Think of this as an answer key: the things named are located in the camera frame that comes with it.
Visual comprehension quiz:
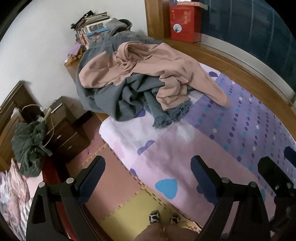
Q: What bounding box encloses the grey fringed cloth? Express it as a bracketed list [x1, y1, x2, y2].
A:
[76, 18, 193, 129]

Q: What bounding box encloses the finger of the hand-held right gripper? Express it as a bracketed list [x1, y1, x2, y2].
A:
[282, 146, 296, 164]
[258, 156, 294, 193]

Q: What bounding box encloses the person's leg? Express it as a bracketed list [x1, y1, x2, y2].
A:
[133, 224, 166, 241]
[165, 224, 200, 241]

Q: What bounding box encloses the dark green cloth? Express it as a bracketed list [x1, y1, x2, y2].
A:
[11, 120, 52, 179]

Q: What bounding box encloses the person's left leg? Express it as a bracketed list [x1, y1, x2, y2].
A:
[133, 224, 166, 241]

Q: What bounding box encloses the beige pink garment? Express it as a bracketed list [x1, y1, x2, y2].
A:
[79, 42, 230, 111]

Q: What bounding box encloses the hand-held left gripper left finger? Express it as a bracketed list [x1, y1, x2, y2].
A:
[26, 155, 106, 241]

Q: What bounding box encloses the white cable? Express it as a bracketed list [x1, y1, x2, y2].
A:
[22, 104, 57, 147]

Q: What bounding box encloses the red box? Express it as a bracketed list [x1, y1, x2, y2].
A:
[169, 4, 202, 43]

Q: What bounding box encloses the dark wooden nightstand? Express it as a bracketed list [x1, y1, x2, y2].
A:
[43, 96, 92, 164]

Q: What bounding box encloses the person's right leg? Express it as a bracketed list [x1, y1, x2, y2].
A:
[165, 224, 200, 241]

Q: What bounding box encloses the window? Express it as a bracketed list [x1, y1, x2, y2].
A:
[201, 0, 296, 102]

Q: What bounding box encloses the wooden headboard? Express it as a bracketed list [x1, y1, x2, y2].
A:
[0, 80, 44, 163]

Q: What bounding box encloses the striped pink blanket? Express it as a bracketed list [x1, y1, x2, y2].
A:
[0, 160, 44, 241]

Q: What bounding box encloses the pile of books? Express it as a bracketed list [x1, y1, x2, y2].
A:
[70, 13, 114, 47]

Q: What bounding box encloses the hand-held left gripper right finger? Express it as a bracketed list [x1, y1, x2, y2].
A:
[190, 155, 271, 241]

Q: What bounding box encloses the wooden window sill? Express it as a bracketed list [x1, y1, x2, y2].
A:
[144, 0, 296, 109]

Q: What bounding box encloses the flat book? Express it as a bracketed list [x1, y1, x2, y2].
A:
[169, 0, 208, 10]

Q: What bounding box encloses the purple dotted bed sheet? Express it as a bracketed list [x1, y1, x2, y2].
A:
[99, 62, 296, 235]

